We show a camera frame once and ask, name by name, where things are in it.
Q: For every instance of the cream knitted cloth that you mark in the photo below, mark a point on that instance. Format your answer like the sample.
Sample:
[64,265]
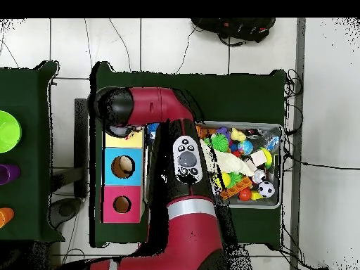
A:
[230,163]

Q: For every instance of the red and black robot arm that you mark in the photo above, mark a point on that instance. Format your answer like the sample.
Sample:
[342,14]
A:
[174,225]

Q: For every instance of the wooden box with three holes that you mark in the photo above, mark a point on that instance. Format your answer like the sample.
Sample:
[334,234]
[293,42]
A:
[135,168]

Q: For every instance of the silver mesh bin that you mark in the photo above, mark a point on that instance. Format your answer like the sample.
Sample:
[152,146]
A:
[270,204]

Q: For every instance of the plain yellow ball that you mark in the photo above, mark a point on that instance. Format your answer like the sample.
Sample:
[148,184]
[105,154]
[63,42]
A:
[225,180]

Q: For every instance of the globe print ball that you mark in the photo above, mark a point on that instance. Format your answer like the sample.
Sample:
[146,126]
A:
[245,147]

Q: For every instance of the pale wooden cube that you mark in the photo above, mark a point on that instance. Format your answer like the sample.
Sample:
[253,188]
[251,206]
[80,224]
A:
[258,158]

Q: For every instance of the dark green table cloth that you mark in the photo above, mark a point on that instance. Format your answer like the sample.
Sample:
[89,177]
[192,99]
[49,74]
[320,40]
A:
[239,95]
[22,90]

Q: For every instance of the black and white soccer ball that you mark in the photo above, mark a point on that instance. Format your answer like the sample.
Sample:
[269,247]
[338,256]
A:
[266,189]

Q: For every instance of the black backpack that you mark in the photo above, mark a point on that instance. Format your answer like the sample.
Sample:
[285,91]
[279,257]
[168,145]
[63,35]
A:
[236,26]

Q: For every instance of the purple cup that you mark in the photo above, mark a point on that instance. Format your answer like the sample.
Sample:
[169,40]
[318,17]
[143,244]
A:
[9,174]

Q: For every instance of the lime green bowl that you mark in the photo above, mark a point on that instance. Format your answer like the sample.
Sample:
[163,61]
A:
[8,132]

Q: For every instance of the orange cup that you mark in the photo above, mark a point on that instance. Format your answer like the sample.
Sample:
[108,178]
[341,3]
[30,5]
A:
[6,216]

